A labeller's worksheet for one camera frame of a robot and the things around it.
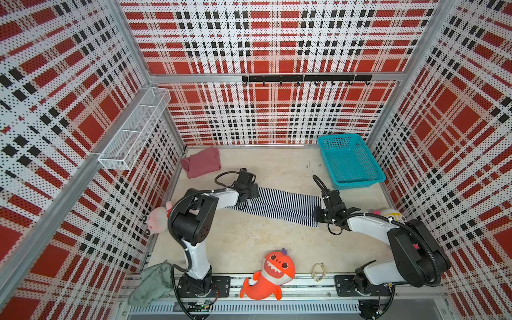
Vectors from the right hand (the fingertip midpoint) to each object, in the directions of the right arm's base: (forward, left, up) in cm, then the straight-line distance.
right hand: (316, 214), depth 92 cm
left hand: (+13, +30, 0) cm, 33 cm away
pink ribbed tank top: (+32, +60, +1) cm, 68 cm away
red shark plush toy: (-25, +19, +8) cm, 33 cm away
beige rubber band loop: (-25, +5, +2) cm, 26 cm away
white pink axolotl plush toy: (-3, -32, +7) cm, 33 cm away
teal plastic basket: (+33, -25, -3) cm, 42 cm away
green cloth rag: (-28, +66, +2) cm, 71 cm away
